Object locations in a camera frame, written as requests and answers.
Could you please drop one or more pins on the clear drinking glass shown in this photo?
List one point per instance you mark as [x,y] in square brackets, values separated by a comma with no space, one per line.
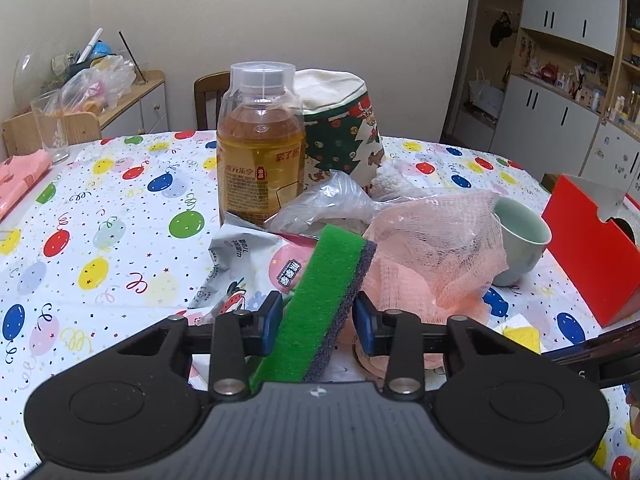
[50,130]

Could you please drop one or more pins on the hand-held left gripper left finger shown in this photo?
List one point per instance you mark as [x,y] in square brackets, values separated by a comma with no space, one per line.
[270,322]

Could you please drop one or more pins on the clear plastic bag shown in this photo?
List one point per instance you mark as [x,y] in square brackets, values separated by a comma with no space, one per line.
[325,200]

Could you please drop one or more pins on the christmas print fabric bag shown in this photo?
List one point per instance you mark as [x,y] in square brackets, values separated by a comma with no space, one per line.
[340,145]

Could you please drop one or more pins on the pink plastic bag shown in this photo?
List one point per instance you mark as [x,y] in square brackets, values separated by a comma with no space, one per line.
[20,180]

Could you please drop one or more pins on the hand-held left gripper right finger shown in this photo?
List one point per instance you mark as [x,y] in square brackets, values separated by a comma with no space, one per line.
[364,322]

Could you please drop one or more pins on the white pink snack packet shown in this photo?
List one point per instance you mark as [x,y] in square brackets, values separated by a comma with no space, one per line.
[250,260]

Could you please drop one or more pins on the balloon print tablecloth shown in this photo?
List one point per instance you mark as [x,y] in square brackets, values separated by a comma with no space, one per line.
[125,260]

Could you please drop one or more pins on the green scouring sponge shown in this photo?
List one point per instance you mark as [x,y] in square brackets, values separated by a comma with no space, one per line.
[320,300]

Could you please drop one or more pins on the wooden chair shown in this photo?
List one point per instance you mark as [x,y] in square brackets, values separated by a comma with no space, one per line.
[207,100]

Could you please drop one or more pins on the clear bag of toys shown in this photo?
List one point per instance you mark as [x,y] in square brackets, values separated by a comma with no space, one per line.
[100,85]

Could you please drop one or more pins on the amber tea bottle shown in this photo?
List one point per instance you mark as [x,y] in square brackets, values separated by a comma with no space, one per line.
[260,160]

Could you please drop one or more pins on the white fluffy cloth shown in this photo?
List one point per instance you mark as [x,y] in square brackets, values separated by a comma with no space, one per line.
[390,180]

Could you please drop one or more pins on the pale green cup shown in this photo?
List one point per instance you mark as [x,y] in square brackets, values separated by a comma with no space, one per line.
[517,255]

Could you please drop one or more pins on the white wooden wall cabinet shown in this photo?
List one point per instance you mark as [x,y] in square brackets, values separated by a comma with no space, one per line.
[550,110]

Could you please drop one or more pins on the white paper bag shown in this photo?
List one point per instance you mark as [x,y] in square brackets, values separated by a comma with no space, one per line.
[485,95]

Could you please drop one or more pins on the pink mesh cloth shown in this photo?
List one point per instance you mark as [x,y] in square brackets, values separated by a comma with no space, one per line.
[430,255]

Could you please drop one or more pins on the wooden side cabinet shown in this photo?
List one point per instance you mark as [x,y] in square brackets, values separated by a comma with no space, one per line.
[140,105]

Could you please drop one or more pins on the thin dark stick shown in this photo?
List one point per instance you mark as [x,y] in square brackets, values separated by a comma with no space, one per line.
[132,57]

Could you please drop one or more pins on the red cardboard box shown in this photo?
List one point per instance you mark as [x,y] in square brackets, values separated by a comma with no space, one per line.
[585,260]

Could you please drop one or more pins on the black hanging hat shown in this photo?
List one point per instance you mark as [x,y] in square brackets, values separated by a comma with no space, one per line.
[501,30]

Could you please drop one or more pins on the yellow sponge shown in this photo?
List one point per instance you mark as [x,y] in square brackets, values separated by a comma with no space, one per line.
[522,340]

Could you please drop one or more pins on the clear glass bowl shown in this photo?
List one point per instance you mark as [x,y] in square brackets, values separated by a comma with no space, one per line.
[30,80]

